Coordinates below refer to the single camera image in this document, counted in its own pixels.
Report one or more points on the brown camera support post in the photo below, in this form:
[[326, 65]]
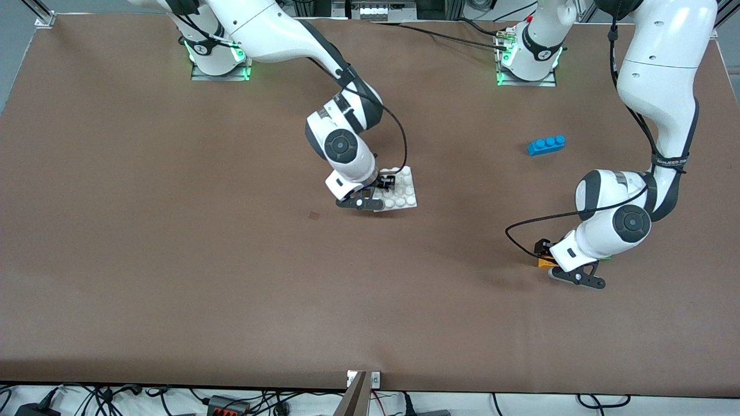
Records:
[[355, 398]]

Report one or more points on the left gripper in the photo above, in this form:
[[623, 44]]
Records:
[[543, 247]]

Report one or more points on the silver table corner bracket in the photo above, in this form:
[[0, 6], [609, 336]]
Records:
[[44, 20]]

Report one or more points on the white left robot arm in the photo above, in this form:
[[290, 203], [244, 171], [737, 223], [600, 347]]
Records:
[[659, 86]]

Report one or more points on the yellow two-stud block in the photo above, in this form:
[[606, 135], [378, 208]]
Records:
[[544, 263]]

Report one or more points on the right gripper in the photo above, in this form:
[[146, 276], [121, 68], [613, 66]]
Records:
[[383, 182]]

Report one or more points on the silver table edge bracket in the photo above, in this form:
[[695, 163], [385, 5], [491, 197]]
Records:
[[376, 379]]

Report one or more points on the blue three-stud block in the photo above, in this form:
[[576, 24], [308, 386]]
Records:
[[546, 145]]

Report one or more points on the white studded base plate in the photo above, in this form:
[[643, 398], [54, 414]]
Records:
[[403, 193]]

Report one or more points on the black power plug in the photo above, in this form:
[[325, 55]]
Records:
[[425, 411]]

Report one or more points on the black box with orange connectors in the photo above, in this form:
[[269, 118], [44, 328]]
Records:
[[228, 405]]

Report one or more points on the white power strip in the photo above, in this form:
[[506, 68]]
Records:
[[381, 10]]

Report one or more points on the black power adapter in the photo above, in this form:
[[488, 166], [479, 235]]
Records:
[[37, 409]]

